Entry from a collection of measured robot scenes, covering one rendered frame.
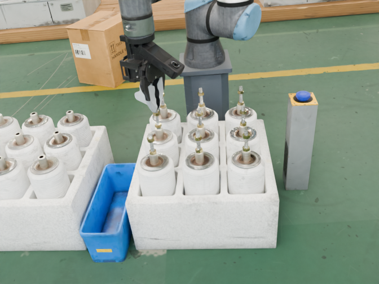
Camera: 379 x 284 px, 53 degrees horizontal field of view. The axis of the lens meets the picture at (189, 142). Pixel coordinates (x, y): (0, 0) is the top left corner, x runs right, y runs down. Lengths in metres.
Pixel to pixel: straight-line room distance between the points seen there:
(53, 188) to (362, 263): 0.83
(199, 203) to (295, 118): 0.37
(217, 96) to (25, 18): 1.94
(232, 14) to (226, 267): 0.74
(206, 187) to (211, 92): 0.51
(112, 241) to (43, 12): 2.20
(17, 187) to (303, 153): 0.82
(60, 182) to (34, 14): 2.08
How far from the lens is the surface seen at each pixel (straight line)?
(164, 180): 0.98
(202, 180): 0.96
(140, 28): 0.93
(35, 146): 1.21
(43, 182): 1.07
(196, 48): 1.36
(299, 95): 1.12
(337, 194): 1.30
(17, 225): 1.17
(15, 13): 3.07
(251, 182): 0.97
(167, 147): 1.06
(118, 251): 1.08
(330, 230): 1.18
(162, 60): 0.95
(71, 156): 1.16
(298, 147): 1.18
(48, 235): 1.16
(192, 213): 1.00
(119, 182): 1.29
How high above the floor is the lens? 0.85
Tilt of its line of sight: 34 degrees down
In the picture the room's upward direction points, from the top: 6 degrees counter-clockwise
